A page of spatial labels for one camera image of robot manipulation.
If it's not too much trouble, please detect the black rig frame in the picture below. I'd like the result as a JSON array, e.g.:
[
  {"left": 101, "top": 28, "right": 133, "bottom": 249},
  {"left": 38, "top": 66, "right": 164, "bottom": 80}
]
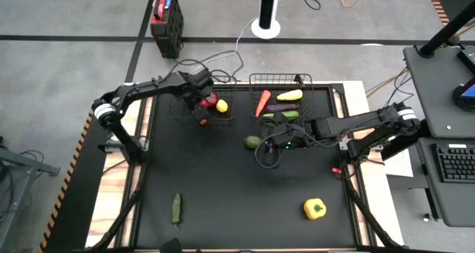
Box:
[{"left": 85, "top": 76, "right": 404, "bottom": 253}]

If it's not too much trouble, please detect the black table mat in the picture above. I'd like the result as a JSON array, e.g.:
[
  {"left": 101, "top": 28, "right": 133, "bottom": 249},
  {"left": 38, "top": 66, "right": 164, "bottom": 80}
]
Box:
[{"left": 135, "top": 88, "right": 357, "bottom": 249}]

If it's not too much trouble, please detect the yellow bell pepper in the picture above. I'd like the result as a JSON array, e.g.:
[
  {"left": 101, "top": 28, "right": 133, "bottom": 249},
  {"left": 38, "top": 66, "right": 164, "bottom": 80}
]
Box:
[{"left": 303, "top": 198, "right": 327, "bottom": 221}]

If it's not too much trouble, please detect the round device with blue screen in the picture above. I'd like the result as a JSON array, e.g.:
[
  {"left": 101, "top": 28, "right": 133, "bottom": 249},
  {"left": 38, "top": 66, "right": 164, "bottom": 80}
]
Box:
[{"left": 452, "top": 76, "right": 475, "bottom": 111}]

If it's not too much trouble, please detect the black pole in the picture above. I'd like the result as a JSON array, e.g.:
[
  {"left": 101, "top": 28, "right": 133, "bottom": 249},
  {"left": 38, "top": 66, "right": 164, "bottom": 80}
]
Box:
[{"left": 418, "top": 0, "right": 475, "bottom": 59}]

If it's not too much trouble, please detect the green cucumber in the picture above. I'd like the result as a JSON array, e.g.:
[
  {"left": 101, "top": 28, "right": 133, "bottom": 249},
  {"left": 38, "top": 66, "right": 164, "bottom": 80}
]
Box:
[{"left": 262, "top": 110, "right": 300, "bottom": 120}]

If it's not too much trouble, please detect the white and black tower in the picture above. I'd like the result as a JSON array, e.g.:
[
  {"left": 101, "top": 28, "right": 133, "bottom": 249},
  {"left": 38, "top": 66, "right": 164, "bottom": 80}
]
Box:
[{"left": 250, "top": 0, "right": 281, "bottom": 40}]

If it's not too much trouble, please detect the black floor cable bundle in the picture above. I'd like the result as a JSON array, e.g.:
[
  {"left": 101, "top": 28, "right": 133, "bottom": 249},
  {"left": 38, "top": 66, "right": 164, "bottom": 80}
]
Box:
[{"left": 370, "top": 69, "right": 416, "bottom": 109}]

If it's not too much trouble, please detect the black keyboard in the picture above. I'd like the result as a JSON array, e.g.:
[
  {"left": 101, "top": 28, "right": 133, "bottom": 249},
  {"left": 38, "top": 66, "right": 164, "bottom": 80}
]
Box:
[{"left": 436, "top": 143, "right": 475, "bottom": 183}]

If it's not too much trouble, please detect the green avocado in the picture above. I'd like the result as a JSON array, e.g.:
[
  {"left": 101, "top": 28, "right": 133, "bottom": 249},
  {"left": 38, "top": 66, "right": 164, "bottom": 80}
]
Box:
[{"left": 243, "top": 135, "right": 263, "bottom": 150}]

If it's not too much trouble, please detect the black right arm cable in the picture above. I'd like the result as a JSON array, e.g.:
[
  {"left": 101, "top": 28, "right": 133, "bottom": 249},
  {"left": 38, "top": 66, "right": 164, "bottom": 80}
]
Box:
[{"left": 253, "top": 134, "right": 284, "bottom": 169}]

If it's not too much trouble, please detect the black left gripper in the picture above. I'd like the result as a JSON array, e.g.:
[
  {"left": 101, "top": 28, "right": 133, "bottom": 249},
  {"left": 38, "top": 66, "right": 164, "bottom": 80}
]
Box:
[{"left": 184, "top": 69, "right": 216, "bottom": 123}]

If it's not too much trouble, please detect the small hazard striped floor mat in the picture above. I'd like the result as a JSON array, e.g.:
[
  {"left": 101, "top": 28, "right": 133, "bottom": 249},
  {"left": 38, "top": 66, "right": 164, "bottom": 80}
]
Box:
[{"left": 424, "top": 0, "right": 475, "bottom": 26}]

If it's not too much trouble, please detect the white floor cable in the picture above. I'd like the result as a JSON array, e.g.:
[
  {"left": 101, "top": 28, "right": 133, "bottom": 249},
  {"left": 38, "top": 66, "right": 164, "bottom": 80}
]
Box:
[{"left": 188, "top": 17, "right": 259, "bottom": 75}]

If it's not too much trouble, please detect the grey keyboard desk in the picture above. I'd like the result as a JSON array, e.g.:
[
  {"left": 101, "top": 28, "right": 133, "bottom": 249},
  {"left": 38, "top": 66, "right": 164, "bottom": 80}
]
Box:
[{"left": 415, "top": 137, "right": 475, "bottom": 228}]

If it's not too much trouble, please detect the grey cart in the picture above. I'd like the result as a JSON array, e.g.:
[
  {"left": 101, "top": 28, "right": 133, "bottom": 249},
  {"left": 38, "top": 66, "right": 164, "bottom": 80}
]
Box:
[{"left": 0, "top": 136, "right": 61, "bottom": 253}]

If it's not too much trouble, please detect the black monitor base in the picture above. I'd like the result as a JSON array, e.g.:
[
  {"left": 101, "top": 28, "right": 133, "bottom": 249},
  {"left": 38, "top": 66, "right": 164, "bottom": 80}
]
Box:
[{"left": 456, "top": 47, "right": 475, "bottom": 75}]

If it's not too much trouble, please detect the purple eggplant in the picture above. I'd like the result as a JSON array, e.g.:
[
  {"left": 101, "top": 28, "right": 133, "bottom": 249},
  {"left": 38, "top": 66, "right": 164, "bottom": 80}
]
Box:
[{"left": 263, "top": 103, "right": 300, "bottom": 113}]

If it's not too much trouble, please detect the black wire basket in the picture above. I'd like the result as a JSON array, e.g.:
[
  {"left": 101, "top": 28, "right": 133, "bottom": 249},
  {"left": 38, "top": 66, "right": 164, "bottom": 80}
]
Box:
[
  {"left": 248, "top": 73, "right": 316, "bottom": 124},
  {"left": 170, "top": 73, "right": 238, "bottom": 127}
]

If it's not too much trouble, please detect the dark green chili pepper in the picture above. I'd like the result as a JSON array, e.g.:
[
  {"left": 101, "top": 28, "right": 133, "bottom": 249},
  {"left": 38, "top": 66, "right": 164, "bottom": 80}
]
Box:
[{"left": 170, "top": 192, "right": 183, "bottom": 230}]

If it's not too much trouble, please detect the red and black tool case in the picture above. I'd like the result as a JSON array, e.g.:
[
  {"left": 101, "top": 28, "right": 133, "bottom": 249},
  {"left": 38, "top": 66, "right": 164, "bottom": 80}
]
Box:
[{"left": 149, "top": 0, "right": 185, "bottom": 59}]

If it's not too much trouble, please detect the large hazard striped floor mat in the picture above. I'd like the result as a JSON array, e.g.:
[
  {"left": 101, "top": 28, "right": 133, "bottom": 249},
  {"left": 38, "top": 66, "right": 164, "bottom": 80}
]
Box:
[{"left": 36, "top": 103, "right": 119, "bottom": 253}]

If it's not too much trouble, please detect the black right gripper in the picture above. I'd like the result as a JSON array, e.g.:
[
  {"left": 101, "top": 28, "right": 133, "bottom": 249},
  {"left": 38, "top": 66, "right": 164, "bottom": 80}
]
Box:
[{"left": 261, "top": 111, "right": 309, "bottom": 151}]

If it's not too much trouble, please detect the orange carrot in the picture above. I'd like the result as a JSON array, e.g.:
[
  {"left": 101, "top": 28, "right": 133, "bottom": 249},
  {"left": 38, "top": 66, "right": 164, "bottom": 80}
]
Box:
[{"left": 255, "top": 89, "right": 272, "bottom": 119}]

